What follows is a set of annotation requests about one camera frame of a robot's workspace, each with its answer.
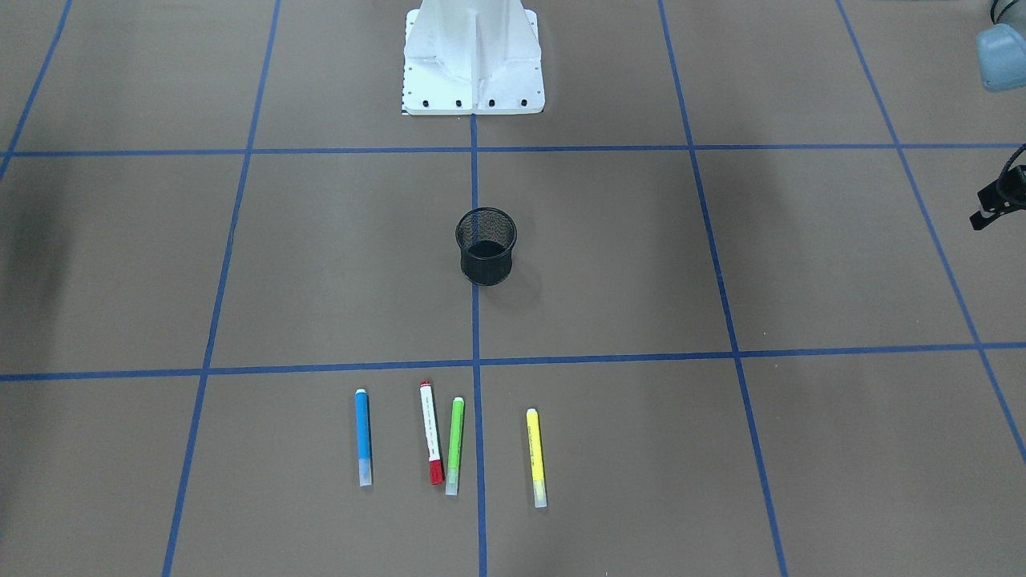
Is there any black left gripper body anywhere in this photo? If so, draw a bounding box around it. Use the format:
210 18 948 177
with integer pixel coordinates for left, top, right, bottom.
997 144 1025 211

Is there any yellow highlighter pen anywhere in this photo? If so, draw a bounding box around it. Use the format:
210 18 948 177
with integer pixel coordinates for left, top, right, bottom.
525 408 548 509

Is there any green highlighter pen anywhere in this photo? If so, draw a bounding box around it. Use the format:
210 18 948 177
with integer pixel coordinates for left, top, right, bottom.
446 397 466 498

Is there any red white marker pen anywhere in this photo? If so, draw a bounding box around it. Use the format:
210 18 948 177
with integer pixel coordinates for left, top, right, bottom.
418 381 446 486

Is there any blue marker pen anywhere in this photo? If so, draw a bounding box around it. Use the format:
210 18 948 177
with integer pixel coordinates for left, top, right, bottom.
354 388 373 488

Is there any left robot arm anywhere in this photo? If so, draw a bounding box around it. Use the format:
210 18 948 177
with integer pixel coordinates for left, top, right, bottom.
970 1 1025 231

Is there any black mesh pen cup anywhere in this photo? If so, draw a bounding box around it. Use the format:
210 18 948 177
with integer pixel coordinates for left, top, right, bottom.
453 207 518 286

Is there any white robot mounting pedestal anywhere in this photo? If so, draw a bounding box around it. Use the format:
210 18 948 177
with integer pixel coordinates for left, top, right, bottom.
401 1 546 116

